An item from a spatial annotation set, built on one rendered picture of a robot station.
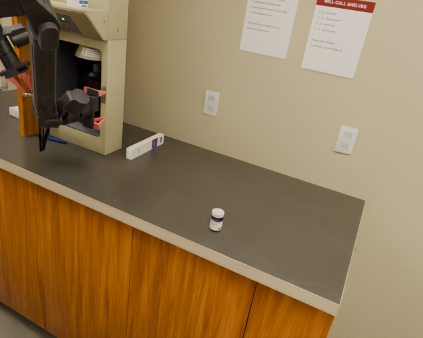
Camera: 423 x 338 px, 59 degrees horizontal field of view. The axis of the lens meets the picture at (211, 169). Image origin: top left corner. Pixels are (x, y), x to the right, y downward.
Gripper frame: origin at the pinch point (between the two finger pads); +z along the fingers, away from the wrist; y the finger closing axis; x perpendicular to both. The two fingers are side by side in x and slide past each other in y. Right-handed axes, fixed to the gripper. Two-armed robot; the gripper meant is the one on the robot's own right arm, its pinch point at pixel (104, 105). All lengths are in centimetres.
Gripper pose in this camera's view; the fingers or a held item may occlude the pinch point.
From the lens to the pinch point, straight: 141.2
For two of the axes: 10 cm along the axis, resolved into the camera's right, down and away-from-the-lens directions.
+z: 4.5, -3.2, 8.3
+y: 1.4, -9.0, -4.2
